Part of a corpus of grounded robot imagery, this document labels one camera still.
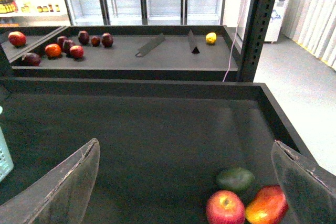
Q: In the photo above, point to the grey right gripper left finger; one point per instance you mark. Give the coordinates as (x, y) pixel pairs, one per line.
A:
(60, 196)

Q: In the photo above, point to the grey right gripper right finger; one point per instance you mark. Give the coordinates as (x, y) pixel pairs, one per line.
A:
(309, 189)

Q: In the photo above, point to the light blue perforated basket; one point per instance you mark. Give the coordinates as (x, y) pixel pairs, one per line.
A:
(6, 160)

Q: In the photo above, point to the red yellow apple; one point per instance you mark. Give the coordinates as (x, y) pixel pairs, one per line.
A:
(225, 207)

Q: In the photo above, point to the red apple front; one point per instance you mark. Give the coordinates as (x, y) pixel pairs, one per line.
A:
(77, 52)

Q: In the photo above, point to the dark red apple middle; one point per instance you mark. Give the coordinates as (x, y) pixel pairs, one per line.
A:
(83, 37)

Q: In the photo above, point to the dark red apple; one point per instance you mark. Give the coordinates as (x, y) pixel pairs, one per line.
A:
(107, 40)
(83, 37)

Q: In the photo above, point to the dark red apple right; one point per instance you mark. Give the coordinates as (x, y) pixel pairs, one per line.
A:
(107, 40)

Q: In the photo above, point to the red apple far left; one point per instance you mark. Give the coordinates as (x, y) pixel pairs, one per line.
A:
(17, 38)

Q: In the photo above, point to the orange red mango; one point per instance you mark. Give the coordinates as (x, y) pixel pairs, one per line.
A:
(268, 206)

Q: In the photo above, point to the green avocado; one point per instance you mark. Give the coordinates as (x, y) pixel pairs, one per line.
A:
(235, 179)

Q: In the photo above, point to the black near display tray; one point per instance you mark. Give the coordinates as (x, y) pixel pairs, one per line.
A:
(162, 143)

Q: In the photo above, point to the dark purple onion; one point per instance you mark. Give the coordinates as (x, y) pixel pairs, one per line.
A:
(31, 59)

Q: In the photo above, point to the orange tomato fruit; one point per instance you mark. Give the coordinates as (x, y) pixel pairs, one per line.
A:
(53, 51)

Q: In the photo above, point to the dark plum fruit front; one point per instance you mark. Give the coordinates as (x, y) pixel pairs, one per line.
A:
(67, 44)

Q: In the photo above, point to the dark plum fruit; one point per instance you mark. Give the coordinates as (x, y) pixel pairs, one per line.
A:
(67, 44)
(60, 41)

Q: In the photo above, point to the small dark red fruit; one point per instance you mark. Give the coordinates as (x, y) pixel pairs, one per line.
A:
(95, 41)

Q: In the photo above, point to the white vertical blinds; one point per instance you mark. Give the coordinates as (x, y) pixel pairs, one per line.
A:
(311, 24)

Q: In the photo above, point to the yellow lemon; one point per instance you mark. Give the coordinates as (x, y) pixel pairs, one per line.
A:
(211, 38)

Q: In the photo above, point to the black triangular divider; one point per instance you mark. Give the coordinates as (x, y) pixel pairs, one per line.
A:
(192, 43)

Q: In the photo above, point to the black flat divider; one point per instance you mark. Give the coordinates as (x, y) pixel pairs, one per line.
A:
(149, 46)

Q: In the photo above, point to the white blue chest freezer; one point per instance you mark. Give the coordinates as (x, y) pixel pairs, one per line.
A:
(275, 23)

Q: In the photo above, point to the white grocery shelf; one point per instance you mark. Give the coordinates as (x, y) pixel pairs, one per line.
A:
(15, 13)

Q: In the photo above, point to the black perforated steel post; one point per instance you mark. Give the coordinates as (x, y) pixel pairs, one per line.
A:
(255, 33)

